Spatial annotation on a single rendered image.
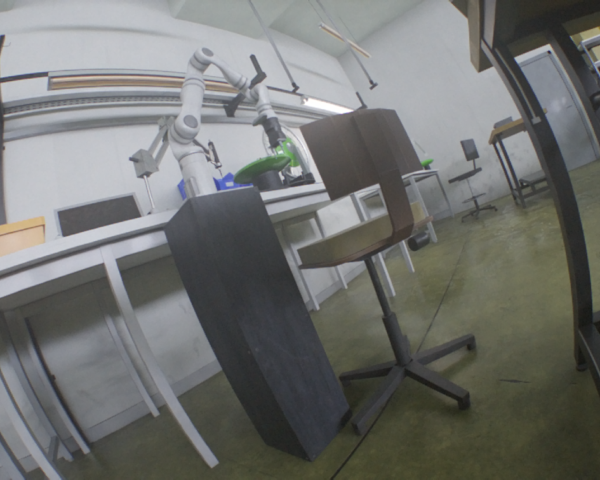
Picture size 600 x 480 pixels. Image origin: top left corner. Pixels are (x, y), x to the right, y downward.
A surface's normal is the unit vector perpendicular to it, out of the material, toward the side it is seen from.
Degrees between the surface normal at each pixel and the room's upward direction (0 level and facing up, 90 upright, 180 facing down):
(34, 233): 94
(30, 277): 90
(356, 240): 90
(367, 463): 0
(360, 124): 93
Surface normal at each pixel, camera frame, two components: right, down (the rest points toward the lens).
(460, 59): -0.62, 0.25
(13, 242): 0.79, -0.25
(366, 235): 0.29, -0.12
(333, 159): 0.01, -0.01
